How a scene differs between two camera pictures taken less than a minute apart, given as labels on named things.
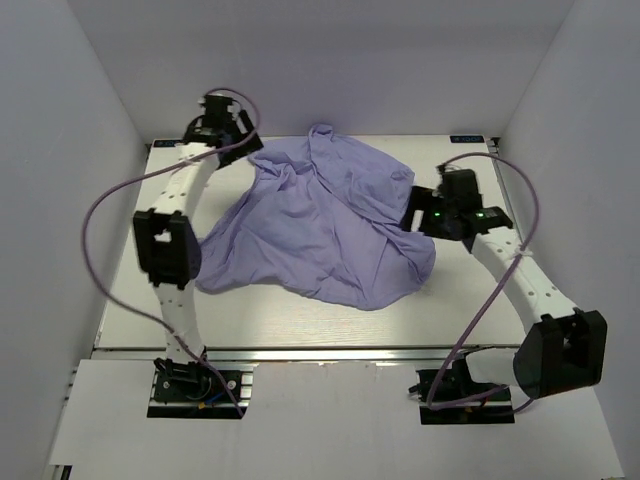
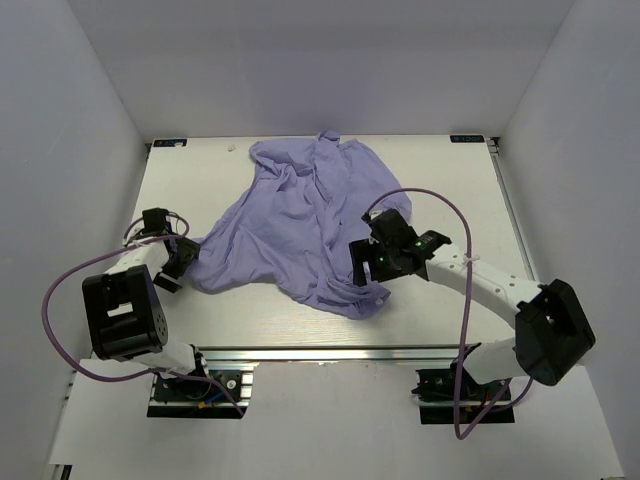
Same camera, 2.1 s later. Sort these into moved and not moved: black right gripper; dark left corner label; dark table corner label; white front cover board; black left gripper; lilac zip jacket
Moved: black right gripper; black left gripper
Not moved: lilac zip jacket; dark left corner label; white front cover board; dark table corner label
